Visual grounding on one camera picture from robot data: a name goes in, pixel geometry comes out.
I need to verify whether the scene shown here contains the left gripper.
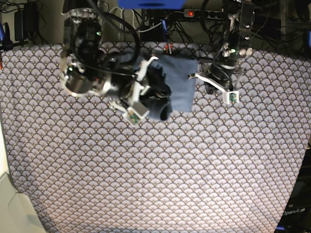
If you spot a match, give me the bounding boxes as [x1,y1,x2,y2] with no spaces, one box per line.
[201,57,242,95]

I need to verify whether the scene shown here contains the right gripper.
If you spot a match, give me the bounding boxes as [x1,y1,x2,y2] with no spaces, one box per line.
[106,60,172,109]

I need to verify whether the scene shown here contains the blue T-shirt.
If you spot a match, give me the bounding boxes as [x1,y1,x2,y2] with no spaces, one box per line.
[141,55,198,121]

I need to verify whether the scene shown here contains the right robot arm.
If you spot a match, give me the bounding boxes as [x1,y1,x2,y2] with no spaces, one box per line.
[60,0,172,111]

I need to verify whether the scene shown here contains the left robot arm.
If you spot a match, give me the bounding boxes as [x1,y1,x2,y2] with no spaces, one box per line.
[207,0,255,91]

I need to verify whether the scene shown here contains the red table clamp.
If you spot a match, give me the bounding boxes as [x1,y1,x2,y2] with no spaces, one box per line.
[164,43,173,55]

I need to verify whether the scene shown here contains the black power strip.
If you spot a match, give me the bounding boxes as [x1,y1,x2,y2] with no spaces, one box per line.
[183,9,223,20]

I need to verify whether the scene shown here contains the blue box overhead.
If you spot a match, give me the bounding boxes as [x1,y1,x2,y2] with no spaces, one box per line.
[118,0,186,9]

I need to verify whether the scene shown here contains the fan-patterned tablecloth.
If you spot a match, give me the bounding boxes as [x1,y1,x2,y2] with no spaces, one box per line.
[0,45,311,233]

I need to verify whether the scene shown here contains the black power adapter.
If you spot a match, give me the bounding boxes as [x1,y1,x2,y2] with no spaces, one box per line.
[14,1,39,41]

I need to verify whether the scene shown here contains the black clamp left edge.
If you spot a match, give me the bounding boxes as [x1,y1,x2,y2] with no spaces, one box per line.
[0,22,28,51]

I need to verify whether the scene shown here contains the black OpenArm base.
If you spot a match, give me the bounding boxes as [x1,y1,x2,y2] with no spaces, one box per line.
[275,148,311,233]

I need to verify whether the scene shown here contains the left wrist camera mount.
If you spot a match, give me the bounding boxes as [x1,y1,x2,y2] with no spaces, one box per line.
[189,73,240,104]

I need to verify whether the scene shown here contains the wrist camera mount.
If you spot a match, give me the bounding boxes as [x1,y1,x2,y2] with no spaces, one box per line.
[189,73,240,104]
[110,56,158,126]

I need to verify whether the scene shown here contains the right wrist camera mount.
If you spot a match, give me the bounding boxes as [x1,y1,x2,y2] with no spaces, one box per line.
[110,56,158,126]

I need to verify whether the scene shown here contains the white cable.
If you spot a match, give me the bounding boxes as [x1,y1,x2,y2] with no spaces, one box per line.
[106,6,163,39]

